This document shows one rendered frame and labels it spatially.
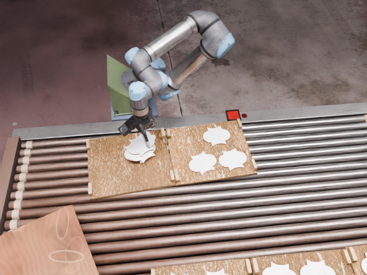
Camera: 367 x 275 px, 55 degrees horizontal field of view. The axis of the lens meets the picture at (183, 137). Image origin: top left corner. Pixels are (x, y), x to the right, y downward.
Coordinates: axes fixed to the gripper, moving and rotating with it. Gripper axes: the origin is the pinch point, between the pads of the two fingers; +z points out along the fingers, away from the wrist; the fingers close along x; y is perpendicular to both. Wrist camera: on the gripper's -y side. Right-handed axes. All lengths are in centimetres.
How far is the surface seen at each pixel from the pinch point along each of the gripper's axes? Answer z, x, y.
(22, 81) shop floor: 102, 199, -23
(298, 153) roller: 10, -48, 66
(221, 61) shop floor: 102, 109, 155
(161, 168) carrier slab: 8.6, -15.5, 2.1
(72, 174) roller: 10.9, 8.3, -35.2
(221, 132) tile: 7.7, -15.8, 40.2
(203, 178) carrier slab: 8.6, -32.0, 15.4
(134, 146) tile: 4.3, 1.2, -3.4
